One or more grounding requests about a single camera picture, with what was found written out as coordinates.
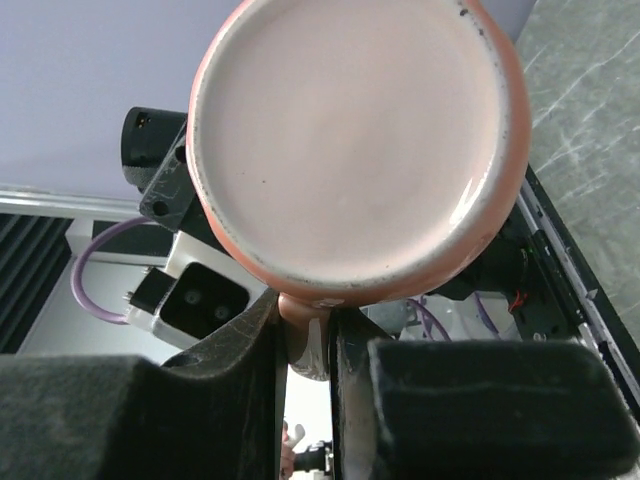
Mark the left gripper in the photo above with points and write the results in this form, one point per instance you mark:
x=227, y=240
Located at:
x=153, y=159

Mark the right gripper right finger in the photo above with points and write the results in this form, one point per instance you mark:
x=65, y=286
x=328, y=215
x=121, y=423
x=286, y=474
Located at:
x=472, y=409

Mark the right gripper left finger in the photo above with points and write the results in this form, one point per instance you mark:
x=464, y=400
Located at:
x=213, y=411

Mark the light pink mug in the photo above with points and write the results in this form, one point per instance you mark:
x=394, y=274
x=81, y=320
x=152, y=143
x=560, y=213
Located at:
x=348, y=153

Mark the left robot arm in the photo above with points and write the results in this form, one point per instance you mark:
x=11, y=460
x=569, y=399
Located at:
x=504, y=266

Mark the aluminium mounting rail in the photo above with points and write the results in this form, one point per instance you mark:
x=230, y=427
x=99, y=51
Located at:
x=589, y=301

